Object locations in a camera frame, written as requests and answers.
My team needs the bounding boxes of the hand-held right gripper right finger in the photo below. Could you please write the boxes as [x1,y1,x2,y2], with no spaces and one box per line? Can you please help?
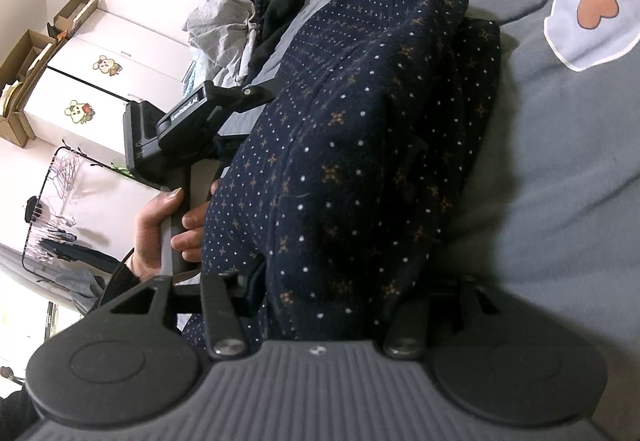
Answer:
[384,273,501,358]

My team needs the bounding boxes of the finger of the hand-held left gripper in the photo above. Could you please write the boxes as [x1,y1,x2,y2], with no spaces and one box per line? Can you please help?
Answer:
[240,86,278,116]
[221,112,262,144]

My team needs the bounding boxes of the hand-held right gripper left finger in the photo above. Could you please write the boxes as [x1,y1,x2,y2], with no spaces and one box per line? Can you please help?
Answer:
[107,271,251,358]

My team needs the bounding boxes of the navy dotted garment orange lining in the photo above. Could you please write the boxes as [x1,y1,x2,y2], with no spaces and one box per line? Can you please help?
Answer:
[182,0,503,347]

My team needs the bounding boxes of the person's left forearm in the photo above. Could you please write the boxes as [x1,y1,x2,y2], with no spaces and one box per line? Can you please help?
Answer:
[100,248,143,307]

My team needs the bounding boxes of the black clothes rack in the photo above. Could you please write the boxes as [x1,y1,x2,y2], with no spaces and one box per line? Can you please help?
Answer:
[22,138,136,282]

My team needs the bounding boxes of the person's left hand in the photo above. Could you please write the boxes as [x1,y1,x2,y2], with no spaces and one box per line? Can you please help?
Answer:
[127,180,222,283]

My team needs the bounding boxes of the teal folded cloth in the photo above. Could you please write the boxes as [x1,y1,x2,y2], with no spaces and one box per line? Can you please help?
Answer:
[181,61,200,96]

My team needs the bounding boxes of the white wardrobe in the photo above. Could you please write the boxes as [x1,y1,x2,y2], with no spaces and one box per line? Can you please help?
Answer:
[22,8,196,162]

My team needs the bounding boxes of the light grey garment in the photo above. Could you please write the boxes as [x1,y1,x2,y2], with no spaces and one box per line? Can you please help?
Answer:
[182,0,261,86]

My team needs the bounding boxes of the black garment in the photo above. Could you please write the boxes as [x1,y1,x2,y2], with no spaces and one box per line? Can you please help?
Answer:
[247,0,306,82]

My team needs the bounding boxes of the hanging grey garment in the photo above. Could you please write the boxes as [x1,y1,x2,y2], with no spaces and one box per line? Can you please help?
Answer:
[50,268,107,317]

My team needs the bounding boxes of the open cardboard box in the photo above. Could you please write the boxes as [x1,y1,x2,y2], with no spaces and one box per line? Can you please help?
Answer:
[52,0,102,40]
[0,28,60,88]
[0,81,40,150]

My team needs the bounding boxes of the hanging dark trousers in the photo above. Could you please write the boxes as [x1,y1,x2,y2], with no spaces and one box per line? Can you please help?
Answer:
[37,233,116,272]

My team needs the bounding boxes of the hanging small laundry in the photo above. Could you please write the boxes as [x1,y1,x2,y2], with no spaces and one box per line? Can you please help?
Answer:
[25,196,76,242]

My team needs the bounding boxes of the grey quilted blanket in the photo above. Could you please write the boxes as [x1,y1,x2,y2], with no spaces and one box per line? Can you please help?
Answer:
[240,0,640,337]

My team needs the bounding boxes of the bunch of wire hangers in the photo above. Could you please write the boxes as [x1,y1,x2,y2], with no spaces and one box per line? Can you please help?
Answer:
[50,153,83,202]

